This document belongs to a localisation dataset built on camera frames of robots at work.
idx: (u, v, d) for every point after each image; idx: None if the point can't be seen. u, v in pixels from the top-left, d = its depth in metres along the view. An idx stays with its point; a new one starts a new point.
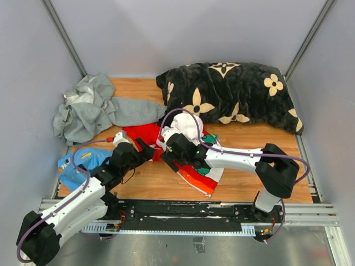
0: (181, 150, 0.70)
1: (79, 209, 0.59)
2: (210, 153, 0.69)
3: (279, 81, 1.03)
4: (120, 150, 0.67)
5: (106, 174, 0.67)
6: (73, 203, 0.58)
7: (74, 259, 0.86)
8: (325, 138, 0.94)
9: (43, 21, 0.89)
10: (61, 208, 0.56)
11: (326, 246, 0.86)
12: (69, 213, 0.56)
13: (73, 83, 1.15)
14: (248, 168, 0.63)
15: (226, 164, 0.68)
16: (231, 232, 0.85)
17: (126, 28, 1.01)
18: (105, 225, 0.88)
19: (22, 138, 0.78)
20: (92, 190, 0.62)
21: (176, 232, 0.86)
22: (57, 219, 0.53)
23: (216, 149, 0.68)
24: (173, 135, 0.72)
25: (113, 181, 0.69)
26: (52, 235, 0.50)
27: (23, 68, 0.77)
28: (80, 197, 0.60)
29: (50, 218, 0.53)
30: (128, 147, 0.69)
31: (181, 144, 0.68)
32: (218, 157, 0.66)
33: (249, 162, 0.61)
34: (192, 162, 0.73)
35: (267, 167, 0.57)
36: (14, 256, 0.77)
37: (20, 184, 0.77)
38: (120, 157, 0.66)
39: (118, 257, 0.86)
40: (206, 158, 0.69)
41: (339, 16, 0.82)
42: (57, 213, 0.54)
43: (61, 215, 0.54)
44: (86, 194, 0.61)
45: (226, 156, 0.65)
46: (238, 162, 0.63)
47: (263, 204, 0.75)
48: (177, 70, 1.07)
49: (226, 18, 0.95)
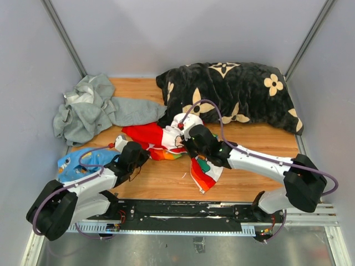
0: (204, 144, 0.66)
1: (94, 189, 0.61)
2: (234, 153, 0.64)
3: (279, 81, 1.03)
4: (129, 147, 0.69)
5: (116, 168, 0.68)
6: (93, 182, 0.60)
7: (74, 259, 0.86)
8: (325, 138, 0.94)
9: (44, 22, 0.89)
10: (82, 183, 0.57)
11: (326, 246, 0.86)
12: (87, 189, 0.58)
13: (73, 83, 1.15)
14: (275, 175, 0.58)
15: (248, 167, 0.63)
16: (231, 232, 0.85)
17: (126, 29, 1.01)
18: (105, 225, 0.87)
19: (22, 138, 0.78)
20: (107, 175, 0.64)
21: (176, 232, 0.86)
22: (79, 190, 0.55)
23: (242, 150, 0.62)
24: (197, 126, 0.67)
25: (123, 176, 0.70)
26: (74, 204, 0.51)
27: (23, 68, 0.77)
28: (99, 178, 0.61)
29: (72, 187, 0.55)
30: (139, 144, 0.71)
31: (204, 138, 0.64)
32: (243, 159, 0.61)
33: (277, 169, 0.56)
34: (212, 159, 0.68)
35: (297, 178, 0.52)
36: (14, 256, 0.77)
37: (20, 183, 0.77)
38: (130, 154, 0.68)
39: (118, 257, 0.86)
40: (228, 158, 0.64)
41: (339, 16, 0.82)
42: (80, 184, 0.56)
43: (82, 189, 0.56)
44: (102, 178, 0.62)
45: (251, 159, 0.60)
46: (265, 168, 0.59)
47: (267, 204, 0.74)
48: (177, 70, 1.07)
49: (226, 18, 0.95)
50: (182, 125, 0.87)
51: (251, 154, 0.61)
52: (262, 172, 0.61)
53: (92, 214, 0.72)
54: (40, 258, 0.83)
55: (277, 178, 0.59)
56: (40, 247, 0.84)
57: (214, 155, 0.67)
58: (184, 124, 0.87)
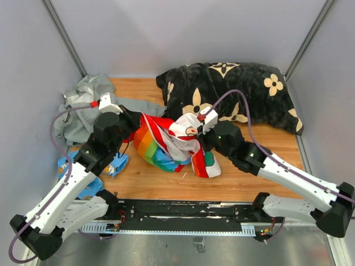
0: (232, 145, 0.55)
1: (67, 201, 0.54)
2: (269, 163, 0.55)
3: (278, 81, 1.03)
4: (101, 126, 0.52)
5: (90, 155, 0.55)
6: (59, 198, 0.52)
7: (74, 259, 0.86)
8: (326, 138, 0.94)
9: (44, 21, 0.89)
10: (45, 208, 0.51)
11: (326, 246, 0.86)
12: (56, 211, 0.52)
13: (73, 83, 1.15)
14: (312, 199, 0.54)
15: (280, 182, 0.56)
16: (231, 232, 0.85)
17: (126, 28, 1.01)
18: (105, 225, 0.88)
19: (21, 137, 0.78)
20: (77, 179, 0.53)
21: (176, 232, 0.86)
22: (43, 222, 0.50)
23: (279, 163, 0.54)
24: (226, 123, 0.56)
25: (102, 160, 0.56)
26: (42, 238, 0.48)
27: (24, 68, 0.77)
28: (64, 190, 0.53)
29: (34, 221, 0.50)
30: (113, 118, 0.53)
31: (236, 139, 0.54)
32: (280, 174, 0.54)
33: (322, 196, 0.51)
34: (237, 164, 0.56)
35: (344, 211, 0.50)
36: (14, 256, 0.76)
37: (20, 183, 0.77)
38: (104, 134, 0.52)
39: (118, 257, 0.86)
40: (263, 169, 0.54)
41: (339, 17, 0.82)
42: (41, 214, 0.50)
43: (46, 216, 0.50)
44: (70, 186, 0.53)
45: (290, 177, 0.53)
46: (307, 191, 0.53)
47: (276, 210, 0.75)
48: (177, 70, 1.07)
49: (226, 18, 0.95)
50: (203, 118, 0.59)
51: (291, 172, 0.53)
52: (295, 190, 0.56)
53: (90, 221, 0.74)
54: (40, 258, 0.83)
55: (311, 200, 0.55)
56: None
57: (241, 159, 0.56)
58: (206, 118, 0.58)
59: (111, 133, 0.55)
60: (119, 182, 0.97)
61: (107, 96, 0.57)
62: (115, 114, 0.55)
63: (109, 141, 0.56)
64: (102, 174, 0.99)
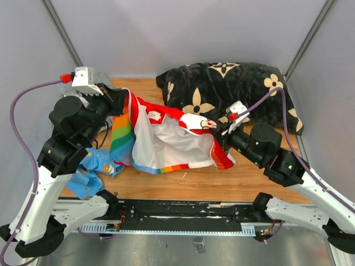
0: (269, 153, 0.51)
1: (46, 207, 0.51)
2: (308, 179, 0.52)
3: (278, 81, 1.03)
4: (57, 116, 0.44)
5: (56, 152, 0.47)
6: (33, 209, 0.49)
7: (74, 259, 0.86)
8: (326, 138, 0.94)
9: (43, 22, 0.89)
10: (24, 220, 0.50)
11: (326, 246, 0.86)
12: (36, 221, 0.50)
13: (73, 83, 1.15)
14: (338, 219, 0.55)
15: (312, 198, 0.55)
16: (232, 232, 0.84)
17: (126, 28, 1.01)
18: (105, 225, 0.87)
19: (22, 137, 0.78)
20: (45, 187, 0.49)
21: (176, 232, 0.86)
22: (25, 234, 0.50)
23: (319, 181, 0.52)
24: (263, 126, 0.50)
25: (70, 157, 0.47)
26: (31, 246, 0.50)
27: (23, 69, 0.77)
28: (36, 199, 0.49)
29: (18, 233, 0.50)
30: (72, 105, 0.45)
31: (276, 149, 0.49)
32: (318, 193, 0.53)
33: (354, 221, 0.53)
34: (267, 174, 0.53)
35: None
36: (14, 256, 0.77)
37: (19, 183, 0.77)
38: (64, 127, 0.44)
39: (118, 257, 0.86)
40: (302, 185, 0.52)
41: (339, 16, 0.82)
42: (21, 228, 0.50)
43: (27, 228, 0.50)
44: (40, 195, 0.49)
45: (327, 198, 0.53)
46: (339, 213, 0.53)
47: (279, 215, 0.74)
48: (177, 70, 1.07)
49: (226, 18, 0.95)
50: (234, 117, 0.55)
51: (329, 193, 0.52)
52: (324, 208, 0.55)
53: (90, 220, 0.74)
54: None
55: (334, 219, 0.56)
56: None
57: (275, 170, 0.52)
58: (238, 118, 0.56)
59: (75, 123, 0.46)
60: (119, 182, 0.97)
61: (85, 70, 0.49)
62: (77, 100, 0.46)
63: (75, 133, 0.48)
64: (102, 174, 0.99)
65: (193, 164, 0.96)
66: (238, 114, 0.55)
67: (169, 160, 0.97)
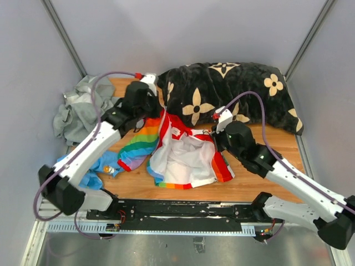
0: (241, 144, 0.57)
1: (95, 156, 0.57)
2: (278, 167, 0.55)
3: (279, 81, 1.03)
4: (133, 87, 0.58)
5: (117, 116, 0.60)
6: (87, 152, 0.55)
7: (74, 259, 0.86)
8: (326, 138, 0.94)
9: (44, 21, 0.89)
10: (74, 159, 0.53)
11: (326, 246, 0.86)
12: (84, 163, 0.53)
13: (73, 83, 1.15)
14: (318, 208, 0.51)
15: (288, 188, 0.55)
16: (231, 232, 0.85)
17: (126, 28, 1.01)
18: (105, 225, 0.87)
19: (22, 138, 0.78)
20: (105, 136, 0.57)
21: (176, 232, 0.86)
22: (72, 170, 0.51)
23: (289, 167, 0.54)
24: (237, 123, 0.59)
25: (128, 122, 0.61)
26: (70, 187, 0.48)
27: (23, 68, 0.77)
28: (92, 144, 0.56)
29: (63, 170, 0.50)
30: (145, 85, 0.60)
31: (244, 138, 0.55)
32: (288, 179, 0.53)
33: (328, 206, 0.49)
34: (247, 165, 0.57)
35: (348, 224, 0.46)
36: (15, 256, 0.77)
37: (20, 183, 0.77)
38: (134, 96, 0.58)
39: (118, 257, 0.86)
40: (271, 171, 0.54)
41: (339, 17, 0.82)
42: (70, 164, 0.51)
43: (76, 167, 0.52)
44: (98, 141, 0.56)
45: (299, 184, 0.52)
46: (312, 199, 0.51)
47: (278, 212, 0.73)
48: (177, 70, 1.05)
49: (226, 18, 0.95)
50: (217, 117, 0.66)
51: (300, 178, 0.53)
52: (300, 196, 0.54)
53: (94, 206, 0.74)
54: (40, 259, 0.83)
55: (316, 210, 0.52)
56: (40, 247, 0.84)
57: (250, 160, 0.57)
58: (220, 117, 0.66)
59: (140, 100, 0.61)
60: (119, 182, 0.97)
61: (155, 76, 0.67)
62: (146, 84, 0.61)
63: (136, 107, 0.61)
64: (102, 174, 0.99)
65: (196, 183, 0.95)
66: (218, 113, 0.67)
67: (176, 177, 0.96)
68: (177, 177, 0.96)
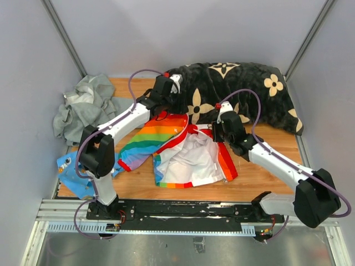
0: (231, 130, 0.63)
1: (129, 128, 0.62)
2: (257, 147, 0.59)
3: (278, 81, 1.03)
4: (162, 79, 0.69)
5: (149, 102, 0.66)
6: (125, 121, 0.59)
7: (74, 259, 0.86)
8: (326, 138, 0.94)
9: (44, 21, 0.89)
10: (115, 124, 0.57)
11: (326, 246, 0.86)
12: (122, 129, 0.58)
13: (73, 83, 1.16)
14: (289, 180, 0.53)
15: (266, 166, 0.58)
16: (232, 232, 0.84)
17: (126, 28, 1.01)
18: (105, 225, 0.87)
19: (22, 137, 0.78)
20: (140, 112, 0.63)
21: (176, 232, 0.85)
22: (113, 132, 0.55)
23: (265, 147, 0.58)
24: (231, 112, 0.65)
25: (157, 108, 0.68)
26: (111, 144, 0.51)
27: (23, 68, 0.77)
28: (130, 117, 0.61)
29: (106, 130, 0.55)
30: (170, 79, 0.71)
31: (233, 124, 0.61)
32: (263, 156, 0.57)
33: (293, 175, 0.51)
34: (234, 149, 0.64)
35: (310, 189, 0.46)
36: (15, 256, 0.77)
37: (20, 183, 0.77)
38: (163, 84, 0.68)
39: (118, 257, 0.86)
40: (250, 150, 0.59)
41: (339, 18, 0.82)
42: (113, 126, 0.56)
43: (116, 129, 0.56)
44: (135, 115, 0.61)
45: (272, 159, 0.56)
46: (282, 170, 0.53)
47: (268, 204, 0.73)
48: (177, 70, 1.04)
49: (226, 18, 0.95)
50: (219, 107, 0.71)
51: (274, 154, 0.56)
52: (275, 172, 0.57)
53: (101, 196, 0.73)
54: (40, 259, 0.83)
55: (290, 186, 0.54)
56: (40, 246, 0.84)
57: (237, 144, 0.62)
58: (222, 107, 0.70)
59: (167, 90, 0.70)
60: (119, 182, 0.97)
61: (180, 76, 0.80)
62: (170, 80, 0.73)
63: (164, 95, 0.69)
64: None
65: (197, 182, 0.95)
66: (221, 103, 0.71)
67: (176, 177, 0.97)
68: (177, 176, 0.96)
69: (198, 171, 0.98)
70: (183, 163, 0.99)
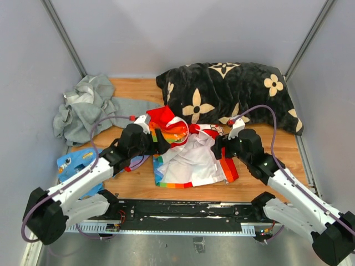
0: (249, 151, 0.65)
1: (86, 188, 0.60)
2: (279, 174, 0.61)
3: (278, 81, 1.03)
4: (128, 131, 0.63)
5: (114, 156, 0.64)
6: (81, 182, 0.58)
7: (74, 259, 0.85)
8: (326, 138, 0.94)
9: (44, 22, 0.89)
10: (67, 187, 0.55)
11: None
12: (77, 191, 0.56)
13: (73, 83, 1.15)
14: (313, 219, 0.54)
15: (289, 198, 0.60)
16: (231, 232, 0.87)
17: (126, 28, 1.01)
18: (105, 225, 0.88)
19: (22, 137, 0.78)
20: (101, 169, 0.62)
21: (176, 232, 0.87)
22: (65, 197, 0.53)
23: (288, 177, 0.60)
24: (250, 129, 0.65)
25: (122, 162, 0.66)
26: (59, 213, 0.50)
27: (24, 68, 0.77)
28: (88, 175, 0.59)
29: (56, 195, 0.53)
30: (138, 128, 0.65)
31: (253, 146, 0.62)
32: (286, 187, 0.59)
33: (320, 216, 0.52)
34: (252, 170, 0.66)
35: (337, 236, 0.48)
36: (14, 256, 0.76)
37: (20, 183, 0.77)
38: (129, 139, 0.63)
39: (118, 257, 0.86)
40: (272, 178, 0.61)
41: (339, 18, 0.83)
42: (64, 190, 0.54)
43: (69, 194, 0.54)
44: (94, 173, 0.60)
45: (295, 192, 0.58)
46: (307, 209, 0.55)
47: (275, 214, 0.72)
48: (177, 70, 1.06)
49: (226, 18, 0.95)
50: (232, 123, 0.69)
51: (298, 188, 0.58)
52: (298, 206, 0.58)
53: (88, 216, 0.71)
54: (40, 258, 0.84)
55: (310, 220, 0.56)
56: (40, 247, 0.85)
57: (255, 166, 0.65)
58: (236, 123, 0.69)
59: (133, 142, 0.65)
60: (120, 182, 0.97)
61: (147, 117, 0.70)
62: (140, 125, 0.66)
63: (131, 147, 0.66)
64: None
65: (197, 181, 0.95)
66: (234, 119, 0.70)
67: (176, 177, 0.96)
68: (177, 176, 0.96)
69: (198, 170, 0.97)
70: (183, 163, 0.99)
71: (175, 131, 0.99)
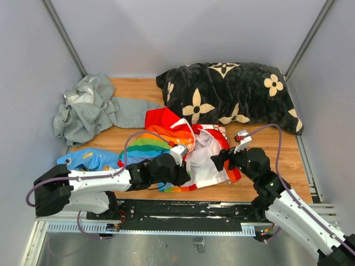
0: (257, 171, 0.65)
1: (101, 188, 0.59)
2: (285, 195, 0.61)
3: (278, 81, 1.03)
4: (160, 160, 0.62)
5: (137, 175, 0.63)
6: (99, 180, 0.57)
7: (74, 259, 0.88)
8: (326, 139, 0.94)
9: (44, 22, 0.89)
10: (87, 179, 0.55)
11: None
12: (91, 186, 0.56)
13: (73, 83, 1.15)
14: (319, 241, 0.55)
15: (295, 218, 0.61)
16: (232, 232, 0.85)
17: (126, 28, 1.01)
18: (105, 225, 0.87)
19: (22, 138, 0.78)
20: (120, 181, 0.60)
21: (176, 232, 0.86)
22: (79, 186, 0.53)
23: (294, 198, 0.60)
24: (258, 149, 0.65)
25: (140, 185, 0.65)
26: (65, 198, 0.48)
27: (23, 68, 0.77)
28: (108, 180, 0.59)
29: (74, 180, 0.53)
30: (171, 162, 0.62)
31: (263, 167, 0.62)
32: (293, 208, 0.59)
33: (326, 239, 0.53)
34: (258, 190, 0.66)
35: (343, 259, 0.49)
36: (15, 256, 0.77)
37: (20, 183, 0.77)
38: (157, 168, 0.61)
39: (118, 257, 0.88)
40: (279, 199, 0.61)
41: (339, 18, 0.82)
42: (82, 180, 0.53)
43: (84, 185, 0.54)
44: (113, 181, 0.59)
45: (302, 214, 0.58)
46: (313, 231, 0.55)
47: (277, 219, 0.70)
48: (177, 70, 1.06)
49: (226, 18, 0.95)
50: (240, 138, 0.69)
51: (304, 209, 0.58)
52: (305, 226, 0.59)
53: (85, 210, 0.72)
54: (40, 259, 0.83)
55: (316, 241, 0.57)
56: (40, 247, 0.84)
57: (262, 187, 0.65)
58: (243, 139, 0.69)
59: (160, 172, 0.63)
60: None
61: (185, 148, 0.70)
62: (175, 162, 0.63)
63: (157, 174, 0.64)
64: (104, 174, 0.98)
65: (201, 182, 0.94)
66: (243, 136, 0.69)
67: None
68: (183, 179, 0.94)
69: (201, 171, 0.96)
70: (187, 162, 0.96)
71: (178, 135, 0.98)
